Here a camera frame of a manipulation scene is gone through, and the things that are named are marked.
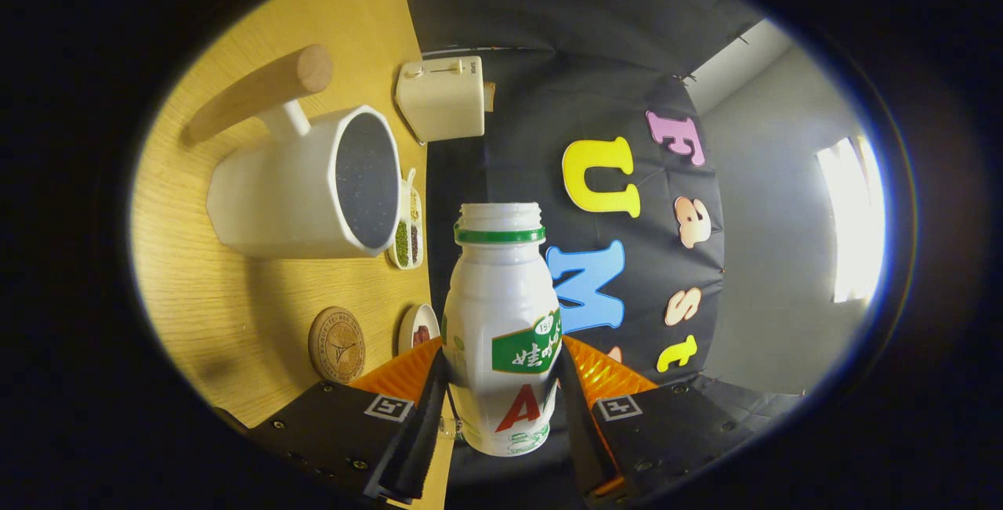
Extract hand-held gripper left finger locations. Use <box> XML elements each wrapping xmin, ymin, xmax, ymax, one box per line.
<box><xmin>215</xmin><ymin>336</ymin><xmax>451</xmax><ymax>507</ymax></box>

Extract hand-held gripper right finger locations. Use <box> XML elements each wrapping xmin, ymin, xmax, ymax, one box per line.
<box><xmin>555</xmin><ymin>335</ymin><xmax>757</xmax><ymax>505</ymax></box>

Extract round wooden coaster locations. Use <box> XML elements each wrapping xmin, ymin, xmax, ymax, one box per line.
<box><xmin>308</xmin><ymin>306</ymin><xmax>367</xmax><ymax>384</ymax></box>

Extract white juice bottle green label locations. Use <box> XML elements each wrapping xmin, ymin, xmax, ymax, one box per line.
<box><xmin>440</xmin><ymin>203</ymin><xmax>563</xmax><ymax>458</ymax></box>

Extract white cup with wooden handle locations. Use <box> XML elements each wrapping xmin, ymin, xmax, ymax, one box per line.
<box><xmin>182</xmin><ymin>44</ymin><xmax>403</xmax><ymax>260</ymax></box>

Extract round white plate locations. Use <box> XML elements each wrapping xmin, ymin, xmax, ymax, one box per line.
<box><xmin>397</xmin><ymin>303</ymin><xmax>441</xmax><ymax>356</ymax></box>

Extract white divided dish with beans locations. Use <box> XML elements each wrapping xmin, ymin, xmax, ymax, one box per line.
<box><xmin>386</xmin><ymin>168</ymin><xmax>425</xmax><ymax>270</ymax></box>

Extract wooden table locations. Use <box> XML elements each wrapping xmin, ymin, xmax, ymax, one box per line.
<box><xmin>129</xmin><ymin>0</ymin><xmax>455</xmax><ymax>510</ymax></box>

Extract cream toaster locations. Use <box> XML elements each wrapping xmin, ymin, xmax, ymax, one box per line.
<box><xmin>394</xmin><ymin>55</ymin><xmax>487</xmax><ymax>146</ymax></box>

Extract ceiling light panel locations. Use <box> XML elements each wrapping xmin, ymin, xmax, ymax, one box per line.
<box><xmin>815</xmin><ymin>134</ymin><xmax>888</xmax><ymax>305</ymax></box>

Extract black backdrop cloth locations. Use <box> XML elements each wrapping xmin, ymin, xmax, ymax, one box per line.
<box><xmin>400</xmin><ymin>0</ymin><xmax>808</xmax><ymax>487</ymax></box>

